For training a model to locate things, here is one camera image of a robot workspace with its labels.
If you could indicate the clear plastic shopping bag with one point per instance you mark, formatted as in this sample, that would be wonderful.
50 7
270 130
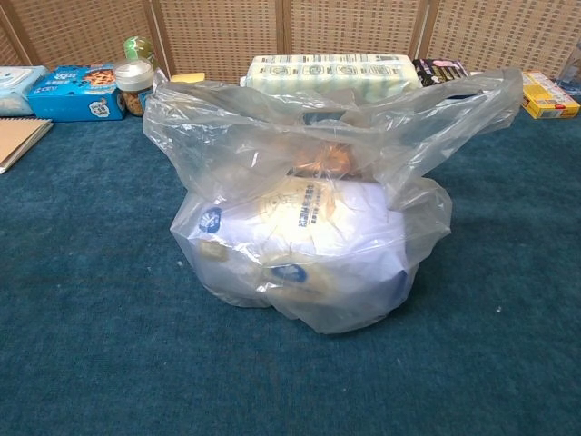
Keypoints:
254 127

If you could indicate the white bagged package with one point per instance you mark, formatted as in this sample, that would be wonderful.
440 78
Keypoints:
345 227

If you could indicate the orange snack packet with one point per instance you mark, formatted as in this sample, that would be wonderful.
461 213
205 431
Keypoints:
329 156

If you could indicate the white long snack package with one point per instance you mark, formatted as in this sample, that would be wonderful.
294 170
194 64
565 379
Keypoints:
318 70

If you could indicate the yellow sponge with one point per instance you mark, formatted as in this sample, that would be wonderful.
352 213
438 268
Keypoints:
186 78

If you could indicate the wicker folding screen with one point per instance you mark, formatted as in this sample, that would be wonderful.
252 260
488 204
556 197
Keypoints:
218 32

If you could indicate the teal table cloth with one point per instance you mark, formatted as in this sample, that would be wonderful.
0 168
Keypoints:
91 272

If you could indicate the black snack packet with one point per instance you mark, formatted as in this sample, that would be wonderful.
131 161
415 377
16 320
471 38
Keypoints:
438 70

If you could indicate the white lidded snack jar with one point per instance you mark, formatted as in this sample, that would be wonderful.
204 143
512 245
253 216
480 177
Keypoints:
131 82

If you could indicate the green bottle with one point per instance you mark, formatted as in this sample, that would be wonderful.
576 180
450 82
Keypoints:
140 47

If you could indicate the blue cookie box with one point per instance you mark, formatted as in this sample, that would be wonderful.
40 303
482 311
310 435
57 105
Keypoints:
68 97

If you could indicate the brown spiral notebook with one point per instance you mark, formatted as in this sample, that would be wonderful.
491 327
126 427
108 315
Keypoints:
20 138

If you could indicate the yellow box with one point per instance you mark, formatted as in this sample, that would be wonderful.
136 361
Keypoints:
549 97

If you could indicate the light blue wet wipes pack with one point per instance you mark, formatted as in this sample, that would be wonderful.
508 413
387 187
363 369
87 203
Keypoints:
18 91

